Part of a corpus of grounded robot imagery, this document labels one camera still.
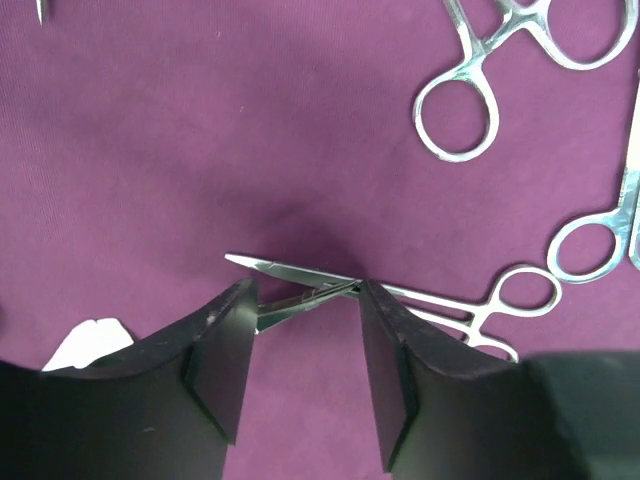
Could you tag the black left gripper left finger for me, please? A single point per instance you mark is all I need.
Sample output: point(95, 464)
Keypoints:
point(166, 407)

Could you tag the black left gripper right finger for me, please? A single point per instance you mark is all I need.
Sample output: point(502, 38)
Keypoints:
point(444, 410)

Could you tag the steel scalpel handle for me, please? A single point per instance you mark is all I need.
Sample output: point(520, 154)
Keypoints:
point(274, 313)
point(42, 10)

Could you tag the steel surgical scissors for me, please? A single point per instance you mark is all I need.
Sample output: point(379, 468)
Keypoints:
point(622, 221)

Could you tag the white gauze pad middle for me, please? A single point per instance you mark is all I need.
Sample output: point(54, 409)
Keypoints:
point(88, 342)

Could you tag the purple cloth mat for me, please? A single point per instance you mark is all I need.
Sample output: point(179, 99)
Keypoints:
point(141, 141)

